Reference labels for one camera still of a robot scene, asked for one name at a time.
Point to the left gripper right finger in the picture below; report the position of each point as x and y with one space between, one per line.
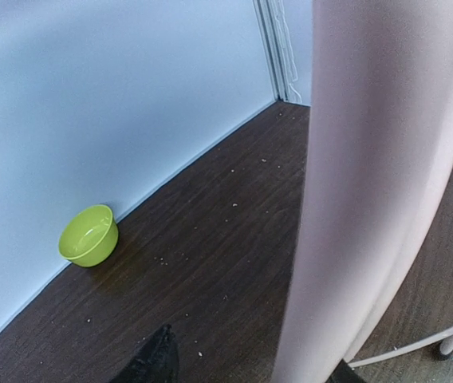
343 373

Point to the right aluminium frame post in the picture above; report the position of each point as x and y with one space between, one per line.
279 51

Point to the pink music stand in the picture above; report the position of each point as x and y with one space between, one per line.
380 154

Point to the green plastic bowl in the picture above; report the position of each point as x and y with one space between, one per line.
90 237

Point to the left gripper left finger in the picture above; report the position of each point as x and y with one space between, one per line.
157 361

